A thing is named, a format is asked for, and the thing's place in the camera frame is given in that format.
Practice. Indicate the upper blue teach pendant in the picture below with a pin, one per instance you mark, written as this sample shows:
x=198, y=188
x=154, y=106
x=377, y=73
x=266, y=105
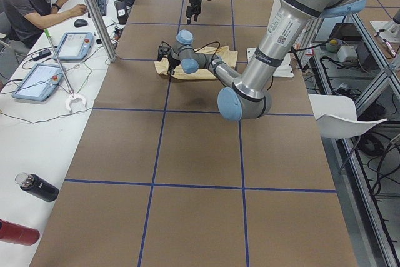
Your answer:
x=75, y=46

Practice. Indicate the white chair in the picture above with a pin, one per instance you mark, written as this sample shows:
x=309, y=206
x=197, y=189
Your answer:
x=336, y=117

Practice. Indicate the beige long-sleeve printed shirt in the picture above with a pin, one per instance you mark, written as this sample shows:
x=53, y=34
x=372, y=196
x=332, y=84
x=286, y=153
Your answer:
x=228, y=56

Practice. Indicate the blue teach pendant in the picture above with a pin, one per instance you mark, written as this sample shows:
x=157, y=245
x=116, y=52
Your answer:
x=75, y=46
x=40, y=83

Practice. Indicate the black bottle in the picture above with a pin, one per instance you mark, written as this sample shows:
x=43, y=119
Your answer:
x=36, y=186

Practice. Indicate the lower blue teach pendant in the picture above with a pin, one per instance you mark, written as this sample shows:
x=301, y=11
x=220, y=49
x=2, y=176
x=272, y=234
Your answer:
x=40, y=83

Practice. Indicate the gripper camera bracket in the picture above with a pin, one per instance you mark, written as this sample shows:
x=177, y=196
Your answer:
x=163, y=50

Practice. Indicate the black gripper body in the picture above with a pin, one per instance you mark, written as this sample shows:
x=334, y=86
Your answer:
x=172, y=59
x=193, y=0

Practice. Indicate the seated person grey shirt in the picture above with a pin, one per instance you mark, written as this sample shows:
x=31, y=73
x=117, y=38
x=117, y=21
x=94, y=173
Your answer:
x=29, y=18

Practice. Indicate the black computer mouse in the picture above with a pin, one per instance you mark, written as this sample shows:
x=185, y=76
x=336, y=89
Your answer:
x=80, y=23

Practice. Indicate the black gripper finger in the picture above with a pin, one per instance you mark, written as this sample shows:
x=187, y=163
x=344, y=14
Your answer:
x=171, y=70
x=196, y=15
x=189, y=14

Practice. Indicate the red bottle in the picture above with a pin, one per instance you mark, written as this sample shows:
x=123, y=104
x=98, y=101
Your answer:
x=18, y=234

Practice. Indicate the aluminium frame post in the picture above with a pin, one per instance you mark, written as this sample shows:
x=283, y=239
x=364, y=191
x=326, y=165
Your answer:
x=101, y=29

